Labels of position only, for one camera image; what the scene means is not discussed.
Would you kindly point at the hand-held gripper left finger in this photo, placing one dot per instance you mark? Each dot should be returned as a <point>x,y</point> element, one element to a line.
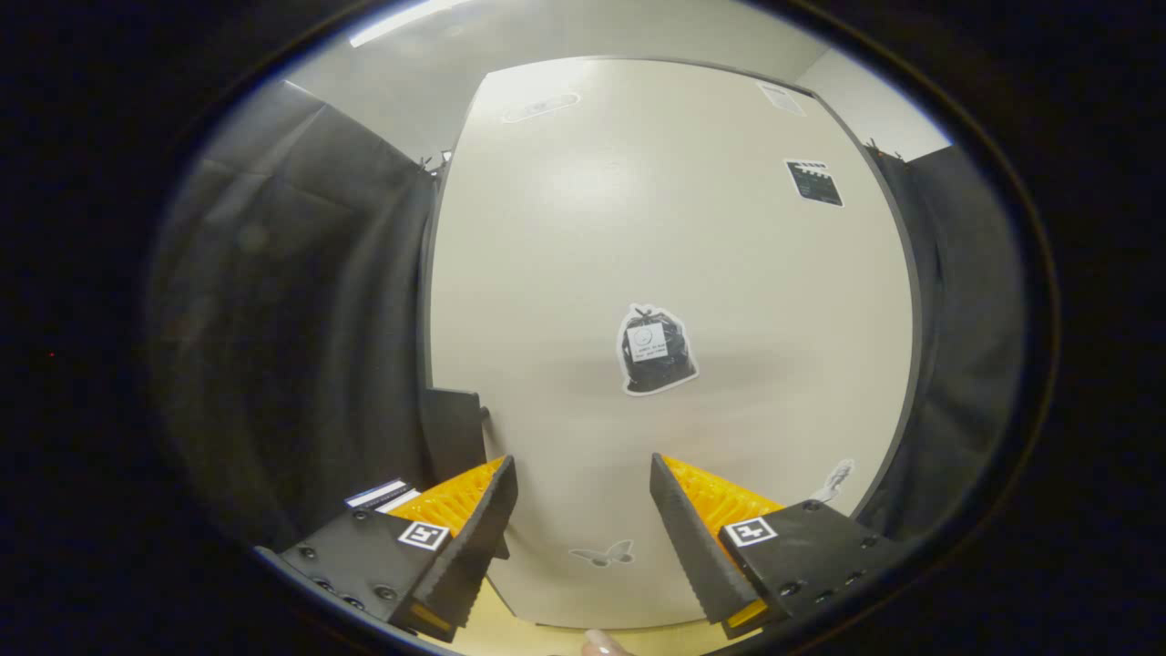
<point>474,538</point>

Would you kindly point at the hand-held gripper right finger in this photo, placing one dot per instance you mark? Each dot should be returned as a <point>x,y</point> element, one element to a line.
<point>694,538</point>

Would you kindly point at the grey shoe cabinet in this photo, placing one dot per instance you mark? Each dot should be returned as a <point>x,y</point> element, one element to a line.
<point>916,301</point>

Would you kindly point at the white shoe cabinet door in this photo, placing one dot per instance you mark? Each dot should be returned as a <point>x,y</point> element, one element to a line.
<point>592,228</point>

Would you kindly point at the dark blue book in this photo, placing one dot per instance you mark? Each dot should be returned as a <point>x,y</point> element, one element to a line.
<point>375,493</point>

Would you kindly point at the black backdrop cloth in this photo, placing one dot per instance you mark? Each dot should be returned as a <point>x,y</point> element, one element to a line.
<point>291,319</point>

